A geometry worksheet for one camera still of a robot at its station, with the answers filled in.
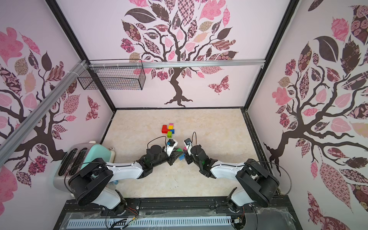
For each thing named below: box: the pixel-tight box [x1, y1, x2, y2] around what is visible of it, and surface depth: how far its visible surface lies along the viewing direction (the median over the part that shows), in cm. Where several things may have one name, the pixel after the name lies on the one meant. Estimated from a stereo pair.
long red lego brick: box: [161, 124, 171, 134], surface depth 106 cm
